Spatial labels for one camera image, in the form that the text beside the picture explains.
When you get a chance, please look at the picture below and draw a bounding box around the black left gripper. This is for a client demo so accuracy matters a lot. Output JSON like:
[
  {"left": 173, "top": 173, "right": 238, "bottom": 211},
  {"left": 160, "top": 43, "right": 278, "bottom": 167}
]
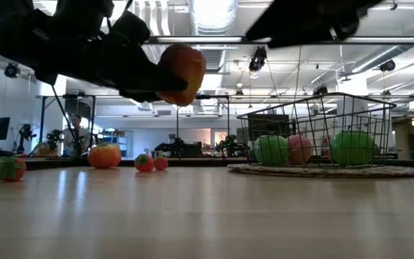
[{"left": 0, "top": 10, "right": 189, "bottom": 104}]

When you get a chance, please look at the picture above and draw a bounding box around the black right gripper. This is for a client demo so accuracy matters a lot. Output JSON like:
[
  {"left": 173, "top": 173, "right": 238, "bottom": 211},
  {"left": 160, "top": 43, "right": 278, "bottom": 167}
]
[{"left": 245, "top": 0, "right": 384, "bottom": 50}]

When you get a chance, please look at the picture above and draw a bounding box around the red toy apple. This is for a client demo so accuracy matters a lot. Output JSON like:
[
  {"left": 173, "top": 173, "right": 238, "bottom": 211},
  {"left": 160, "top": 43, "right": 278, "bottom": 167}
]
[{"left": 157, "top": 43, "right": 207, "bottom": 106}]

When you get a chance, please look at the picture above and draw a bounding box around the orange toy tomato green top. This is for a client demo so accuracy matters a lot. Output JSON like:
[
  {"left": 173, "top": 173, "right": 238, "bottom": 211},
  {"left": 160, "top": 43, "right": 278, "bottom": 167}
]
[{"left": 87, "top": 143, "right": 122, "bottom": 169}]

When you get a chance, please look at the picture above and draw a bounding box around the pink toy peach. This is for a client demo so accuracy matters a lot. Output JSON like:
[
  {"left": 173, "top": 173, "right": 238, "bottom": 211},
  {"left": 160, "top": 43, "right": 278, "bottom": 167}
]
[{"left": 286, "top": 135, "right": 313, "bottom": 165}]

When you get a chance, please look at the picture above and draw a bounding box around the green toy apple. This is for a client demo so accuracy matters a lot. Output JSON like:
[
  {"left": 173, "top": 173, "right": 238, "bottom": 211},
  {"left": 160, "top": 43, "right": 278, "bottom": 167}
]
[
  {"left": 330, "top": 130, "right": 375, "bottom": 166},
  {"left": 254, "top": 135, "right": 289, "bottom": 165}
]

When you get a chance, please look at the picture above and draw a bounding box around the red strawberry with leafy top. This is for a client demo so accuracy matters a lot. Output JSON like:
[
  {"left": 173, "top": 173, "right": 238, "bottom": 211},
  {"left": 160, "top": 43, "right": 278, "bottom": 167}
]
[{"left": 0, "top": 154, "right": 27, "bottom": 183}]

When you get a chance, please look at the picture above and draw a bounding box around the black beam with light strips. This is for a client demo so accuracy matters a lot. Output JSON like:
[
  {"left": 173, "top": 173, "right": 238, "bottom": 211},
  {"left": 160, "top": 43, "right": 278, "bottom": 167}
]
[{"left": 0, "top": 35, "right": 414, "bottom": 46}]

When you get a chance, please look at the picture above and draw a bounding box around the person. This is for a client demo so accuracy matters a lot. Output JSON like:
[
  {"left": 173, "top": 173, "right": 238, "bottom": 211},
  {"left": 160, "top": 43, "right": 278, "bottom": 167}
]
[{"left": 63, "top": 114, "right": 91, "bottom": 158}]

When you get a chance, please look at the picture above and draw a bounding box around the dark cabinet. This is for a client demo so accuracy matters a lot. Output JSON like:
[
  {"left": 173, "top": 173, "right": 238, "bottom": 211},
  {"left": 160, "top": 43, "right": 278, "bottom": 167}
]
[{"left": 247, "top": 114, "right": 296, "bottom": 140}]

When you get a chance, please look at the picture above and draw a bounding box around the silver ventilation duct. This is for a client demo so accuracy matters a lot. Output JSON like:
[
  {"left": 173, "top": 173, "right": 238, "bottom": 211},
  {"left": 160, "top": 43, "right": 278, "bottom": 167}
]
[{"left": 188, "top": 0, "right": 239, "bottom": 91}]

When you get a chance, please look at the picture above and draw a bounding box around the black wire basket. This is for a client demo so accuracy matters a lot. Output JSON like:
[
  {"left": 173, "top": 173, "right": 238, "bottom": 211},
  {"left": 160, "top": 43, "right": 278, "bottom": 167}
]
[{"left": 236, "top": 92, "right": 397, "bottom": 169}]

